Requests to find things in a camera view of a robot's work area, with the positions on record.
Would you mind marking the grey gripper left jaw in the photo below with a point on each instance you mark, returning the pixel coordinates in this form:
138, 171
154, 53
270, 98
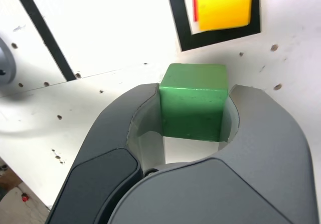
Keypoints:
100, 158

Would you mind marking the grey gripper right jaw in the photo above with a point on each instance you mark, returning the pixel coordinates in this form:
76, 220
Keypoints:
225, 196

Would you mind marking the green cube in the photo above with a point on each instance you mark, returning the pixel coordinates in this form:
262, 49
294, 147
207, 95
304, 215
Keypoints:
193, 108

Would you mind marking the red cube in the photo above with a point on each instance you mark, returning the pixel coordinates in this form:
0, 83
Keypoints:
194, 3

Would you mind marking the yellow cube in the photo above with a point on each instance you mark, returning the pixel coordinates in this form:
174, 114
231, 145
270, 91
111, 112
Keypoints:
223, 5

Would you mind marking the black tape square outline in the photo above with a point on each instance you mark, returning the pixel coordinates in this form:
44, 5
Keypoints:
185, 33

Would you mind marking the small red object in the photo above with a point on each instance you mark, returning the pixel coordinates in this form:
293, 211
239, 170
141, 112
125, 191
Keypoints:
24, 198

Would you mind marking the black tape strip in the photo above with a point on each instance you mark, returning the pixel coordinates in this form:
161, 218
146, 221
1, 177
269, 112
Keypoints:
50, 40

